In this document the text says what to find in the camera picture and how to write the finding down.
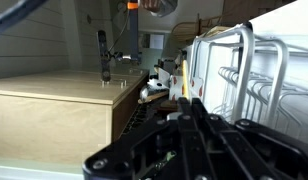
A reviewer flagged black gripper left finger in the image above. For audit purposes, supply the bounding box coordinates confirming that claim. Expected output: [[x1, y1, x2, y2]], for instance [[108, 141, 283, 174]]
[[82, 96, 210, 180]]

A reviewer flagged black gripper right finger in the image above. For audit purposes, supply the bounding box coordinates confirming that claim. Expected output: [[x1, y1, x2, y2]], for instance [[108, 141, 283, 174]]
[[192, 97, 308, 180]]

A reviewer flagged colourful painted ceramic plate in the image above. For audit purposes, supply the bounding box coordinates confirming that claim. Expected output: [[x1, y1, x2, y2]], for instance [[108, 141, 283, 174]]
[[159, 59, 206, 103]]

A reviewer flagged metal dish rack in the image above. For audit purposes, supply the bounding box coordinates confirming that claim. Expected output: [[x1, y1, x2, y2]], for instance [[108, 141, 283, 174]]
[[187, 23, 308, 148]]

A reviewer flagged wooden robot platform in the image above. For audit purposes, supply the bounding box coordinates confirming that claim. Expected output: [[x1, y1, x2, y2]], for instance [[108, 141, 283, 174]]
[[0, 68, 150, 165]]

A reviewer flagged black tripod with orange clamp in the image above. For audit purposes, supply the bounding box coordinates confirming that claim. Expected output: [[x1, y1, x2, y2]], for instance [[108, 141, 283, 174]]
[[95, 0, 142, 84]]

